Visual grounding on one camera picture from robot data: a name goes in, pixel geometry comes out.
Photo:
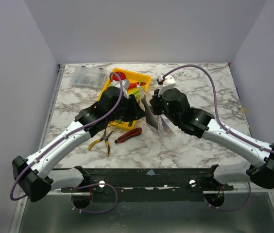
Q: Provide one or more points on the black metal base rail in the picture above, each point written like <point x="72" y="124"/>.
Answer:
<point x="146" y="184"/>

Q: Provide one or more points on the yellow plastic tray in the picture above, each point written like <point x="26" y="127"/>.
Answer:
<point x="132" y="77"/>

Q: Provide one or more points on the grey toy fish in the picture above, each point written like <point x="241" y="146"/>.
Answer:
<point x="150" y="117"/>

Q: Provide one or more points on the red toy tomato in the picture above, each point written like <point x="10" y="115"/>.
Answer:
<point x="119" y="76"/>

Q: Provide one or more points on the clear zip top bag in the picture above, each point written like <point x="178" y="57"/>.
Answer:
<point x="160" y="131"/>

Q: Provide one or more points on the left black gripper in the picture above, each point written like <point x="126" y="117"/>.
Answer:
<point x="135" y="111"/>

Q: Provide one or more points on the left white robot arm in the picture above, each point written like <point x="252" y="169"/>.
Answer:
<point x="33" y="174"/>

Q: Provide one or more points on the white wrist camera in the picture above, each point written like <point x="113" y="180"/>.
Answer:
<point x="125" y="85"/>
<point x="166" y="83"/>

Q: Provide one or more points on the purple toy eggplant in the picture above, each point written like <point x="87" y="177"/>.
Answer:
<point x="165" y="125"/>

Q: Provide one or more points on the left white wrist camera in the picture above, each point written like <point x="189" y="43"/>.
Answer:
<point x="125" y="85"/>

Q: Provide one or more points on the toy celery bunch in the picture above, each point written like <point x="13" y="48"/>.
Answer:
<point x="135" y="91"/>

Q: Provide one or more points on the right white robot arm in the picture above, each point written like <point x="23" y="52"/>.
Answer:
<point x="259" y="156"/>

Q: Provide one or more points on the clear plastic screw box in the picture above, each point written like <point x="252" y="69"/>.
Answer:
<point x="88" y="77"/>

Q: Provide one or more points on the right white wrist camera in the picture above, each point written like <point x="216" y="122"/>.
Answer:
<point x="166" y="83"/>

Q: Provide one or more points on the red toy chili pepper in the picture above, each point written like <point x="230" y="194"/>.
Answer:
<point x="135" y="85"/>

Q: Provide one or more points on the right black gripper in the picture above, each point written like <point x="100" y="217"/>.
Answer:
<point x="155" y="104"/>

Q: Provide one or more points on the red black utility knife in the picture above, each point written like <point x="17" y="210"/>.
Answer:
<point x="132" y="133"/>

